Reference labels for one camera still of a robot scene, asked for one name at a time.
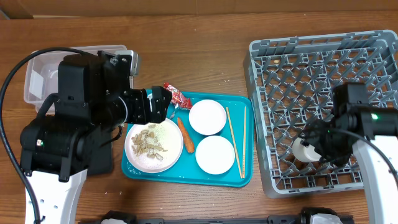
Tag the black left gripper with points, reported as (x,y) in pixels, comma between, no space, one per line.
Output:
(142,116)

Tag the left wooden chopstick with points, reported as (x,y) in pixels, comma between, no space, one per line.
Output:
(234,143)

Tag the wooden chopstick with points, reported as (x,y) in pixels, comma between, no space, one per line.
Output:
(244,143)
(234,143)

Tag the pink plate with food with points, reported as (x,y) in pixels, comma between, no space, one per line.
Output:
(153,148)

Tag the grey dish rack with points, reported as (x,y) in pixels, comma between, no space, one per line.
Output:
(289,82)

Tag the pink bowl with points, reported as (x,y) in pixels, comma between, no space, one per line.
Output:
(207,117)

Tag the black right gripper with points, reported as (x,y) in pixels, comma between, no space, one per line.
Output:
(313,137)

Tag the orange carrot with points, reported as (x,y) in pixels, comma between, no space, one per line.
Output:
(189,145)

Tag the white cup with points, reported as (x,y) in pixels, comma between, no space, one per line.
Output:
(304,153)

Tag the white bowl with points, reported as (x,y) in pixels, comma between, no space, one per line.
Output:
(215,155)

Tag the red snack wrapper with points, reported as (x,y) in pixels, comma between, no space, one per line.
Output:
(179,100)

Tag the clear plastic bin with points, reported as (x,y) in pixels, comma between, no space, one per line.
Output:
(41,77)

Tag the teal serving tray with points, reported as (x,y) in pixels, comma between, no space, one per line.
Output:
(187,171)

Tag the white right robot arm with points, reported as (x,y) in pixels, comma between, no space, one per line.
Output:
(367,132)

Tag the black tray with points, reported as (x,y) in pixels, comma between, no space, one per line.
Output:
(102,157)

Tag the right wooden chopstick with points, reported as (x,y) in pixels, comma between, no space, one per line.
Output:
(244,143)

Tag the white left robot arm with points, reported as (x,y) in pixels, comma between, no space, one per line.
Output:
(71,132)

